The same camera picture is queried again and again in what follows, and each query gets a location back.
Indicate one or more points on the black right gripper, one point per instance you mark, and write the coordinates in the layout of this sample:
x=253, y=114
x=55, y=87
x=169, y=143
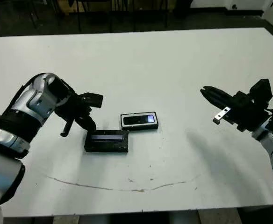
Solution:
x=246, y=114

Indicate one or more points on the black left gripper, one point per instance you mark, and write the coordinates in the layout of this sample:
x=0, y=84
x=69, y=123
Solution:
x=73, y=107

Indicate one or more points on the black box lid silver label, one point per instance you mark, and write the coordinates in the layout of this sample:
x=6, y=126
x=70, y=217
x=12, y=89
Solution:
x=106, y=145

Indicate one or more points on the slim black camera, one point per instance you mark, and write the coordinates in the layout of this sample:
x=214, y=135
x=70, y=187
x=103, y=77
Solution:
x=136, y=119

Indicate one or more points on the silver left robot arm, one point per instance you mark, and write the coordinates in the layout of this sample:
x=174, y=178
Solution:
x=33, y=100

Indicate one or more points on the black box base white liner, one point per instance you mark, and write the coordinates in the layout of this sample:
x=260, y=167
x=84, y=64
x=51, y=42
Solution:
x=138, y=128

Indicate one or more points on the black trash bin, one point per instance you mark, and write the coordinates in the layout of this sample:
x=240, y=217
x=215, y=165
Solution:
x=183, y=8

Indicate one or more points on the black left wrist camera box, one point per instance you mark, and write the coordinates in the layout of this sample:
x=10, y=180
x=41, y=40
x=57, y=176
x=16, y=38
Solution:
x=93, y=99

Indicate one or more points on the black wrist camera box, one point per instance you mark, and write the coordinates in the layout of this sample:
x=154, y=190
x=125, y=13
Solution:
x=93, y=99
x=262, y=89

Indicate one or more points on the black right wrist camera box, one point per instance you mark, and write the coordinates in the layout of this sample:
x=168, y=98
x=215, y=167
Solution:
x=262, y=89

